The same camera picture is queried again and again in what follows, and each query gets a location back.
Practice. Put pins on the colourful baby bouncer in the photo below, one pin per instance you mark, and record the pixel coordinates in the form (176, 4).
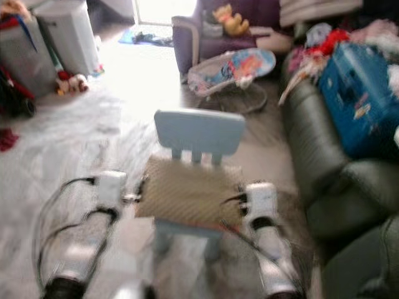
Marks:
(234, 70)

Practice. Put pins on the blue printed box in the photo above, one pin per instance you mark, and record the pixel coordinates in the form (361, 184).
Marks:
(358, 93)

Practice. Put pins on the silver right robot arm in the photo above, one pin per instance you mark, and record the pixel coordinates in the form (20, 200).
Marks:
(277, 255)

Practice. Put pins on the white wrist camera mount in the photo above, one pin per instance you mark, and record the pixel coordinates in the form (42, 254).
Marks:
(112, 188)
(262, 199)

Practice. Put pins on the purple armchair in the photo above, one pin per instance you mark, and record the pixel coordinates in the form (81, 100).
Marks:
(190, 40)

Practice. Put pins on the blue floor mat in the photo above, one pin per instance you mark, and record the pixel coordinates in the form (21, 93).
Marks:
(146, 37)

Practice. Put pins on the yellow plush toy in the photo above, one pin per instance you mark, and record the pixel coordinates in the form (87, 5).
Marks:
(229, 22)

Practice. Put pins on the white striped cushion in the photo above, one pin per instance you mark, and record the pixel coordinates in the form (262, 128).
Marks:
(318, 11)

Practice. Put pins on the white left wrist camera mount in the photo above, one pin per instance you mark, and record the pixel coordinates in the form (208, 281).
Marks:
(112, 188)

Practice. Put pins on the grey storage bin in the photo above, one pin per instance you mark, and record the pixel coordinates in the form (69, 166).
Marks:
(28, 59)

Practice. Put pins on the black stroller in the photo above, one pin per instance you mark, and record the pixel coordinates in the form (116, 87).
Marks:
(15, 99)

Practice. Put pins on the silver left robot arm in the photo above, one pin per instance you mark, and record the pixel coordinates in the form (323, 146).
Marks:
(78, 255)

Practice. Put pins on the light blue child chair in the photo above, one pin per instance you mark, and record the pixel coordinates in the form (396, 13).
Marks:
(199, 131)

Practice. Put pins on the dark green leather sofa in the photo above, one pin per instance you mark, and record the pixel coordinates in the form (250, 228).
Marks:
(318, 143)

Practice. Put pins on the small red white plush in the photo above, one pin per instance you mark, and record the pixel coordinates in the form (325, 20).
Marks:
(72, 83)

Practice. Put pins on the red white toy pile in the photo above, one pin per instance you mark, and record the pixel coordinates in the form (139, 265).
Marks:
(327, 45)

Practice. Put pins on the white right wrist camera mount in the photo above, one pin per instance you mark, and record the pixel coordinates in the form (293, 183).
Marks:
(262, 199)

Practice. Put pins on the red cloth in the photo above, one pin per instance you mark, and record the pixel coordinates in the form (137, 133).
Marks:
(9, 139)

